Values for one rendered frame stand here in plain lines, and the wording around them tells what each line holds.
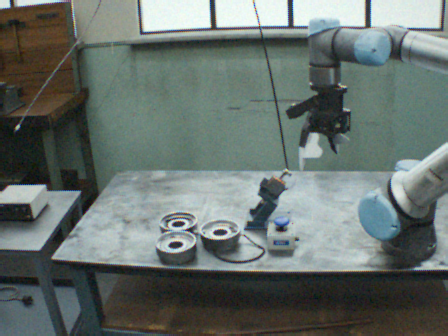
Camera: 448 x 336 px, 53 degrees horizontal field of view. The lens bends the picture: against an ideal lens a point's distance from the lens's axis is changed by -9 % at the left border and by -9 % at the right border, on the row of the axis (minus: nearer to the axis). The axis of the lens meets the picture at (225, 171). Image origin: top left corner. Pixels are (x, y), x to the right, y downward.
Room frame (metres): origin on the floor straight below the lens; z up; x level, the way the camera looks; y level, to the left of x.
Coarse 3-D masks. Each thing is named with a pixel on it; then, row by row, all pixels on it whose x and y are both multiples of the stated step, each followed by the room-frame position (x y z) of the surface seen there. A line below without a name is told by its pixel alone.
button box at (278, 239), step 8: (272, 224) 1.12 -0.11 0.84; (272, 232) 1.08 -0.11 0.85; (280, 232) 1.07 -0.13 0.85; (288, 232) 1.07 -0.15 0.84; (272, 240) 1.06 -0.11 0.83; (280, 240) 1.06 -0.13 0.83; (288, 240) 1.06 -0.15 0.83; (296, 240) 1.08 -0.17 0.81; (272, 248) 1.06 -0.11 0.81; (280, 248) 1.06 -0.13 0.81; (288, 248) 1.06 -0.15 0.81
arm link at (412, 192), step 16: (432, 160) 0.84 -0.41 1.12; (400, 176) 0.91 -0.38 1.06; (416, 176) 0.86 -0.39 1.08; (432, 176) 0.82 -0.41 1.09; (368, 192) 0.94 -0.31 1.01; (384, 192) 0.90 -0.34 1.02; (400, 192) 0.87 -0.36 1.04; (416, 192) 0.85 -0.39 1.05; (432, 192) 0.83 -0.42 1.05; (368, 208) 0.91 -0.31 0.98; (384, 208) 0.87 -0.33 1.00; (400, 208) 0.86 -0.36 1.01; (416, 208) 0.85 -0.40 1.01; (368, 224) 0.91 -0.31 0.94; (384, 224) 0.87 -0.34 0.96; (400, 224) 0.86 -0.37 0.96; (384, 240) 0.88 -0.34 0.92
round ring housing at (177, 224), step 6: (162, 216) 1.21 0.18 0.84; (168, 216) 1.22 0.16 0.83; (174, 216) 1.22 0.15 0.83; (180, 216) 1.22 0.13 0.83; (186, 216) 1.22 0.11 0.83; (192, 216) 1.21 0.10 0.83; (162, 222) 1.19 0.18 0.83; (174, 222) 1.19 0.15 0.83; (180, 222) 1.20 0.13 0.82; (186, 222) 1.19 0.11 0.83; (162, 228) 1.15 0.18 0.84; (174, 228) 1.16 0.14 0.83; (180, 228) 1.15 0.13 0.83; (186, 228) 1.13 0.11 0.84; (192, 228) 1.14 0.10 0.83; (192, 234) 1.14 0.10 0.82
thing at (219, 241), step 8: (208, 224) 1.16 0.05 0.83; (216, 224) 1.17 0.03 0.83; (224, 224) 1.16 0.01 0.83; (232, 224) 1.16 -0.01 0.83; (200, 232) 1.11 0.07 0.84; (216, 232) 1.14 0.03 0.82; (224, 232) 1.14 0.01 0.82; (240, 232) 1.11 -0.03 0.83; (208, 240) 1.08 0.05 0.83; (216, 240) 1.07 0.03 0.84; (224, 240) 1.07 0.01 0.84; (232, 240) 1.08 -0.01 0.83; (208, 248) 1.09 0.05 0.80; (216, 248) 1.08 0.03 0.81; (224, 248) 1.08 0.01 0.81
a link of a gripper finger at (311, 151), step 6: (312, 138) 1.06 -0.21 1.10; (318, 138) 1.05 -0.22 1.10; (306, 144) 1.06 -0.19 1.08; (312, 144) 1.05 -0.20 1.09; (300, 150) 1.05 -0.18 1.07; (306, 150) 1.05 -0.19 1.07; (312, 150) 1.04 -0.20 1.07; (318, 150) 1.03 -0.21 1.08; (300, 156) 1.05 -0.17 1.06; (306, 156) 1.04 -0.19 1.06; (312, 156) 1.03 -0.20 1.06; (318, 156) 1.02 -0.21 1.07; (300, 162) 1.05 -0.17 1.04; (300, 168) 1.05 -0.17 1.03
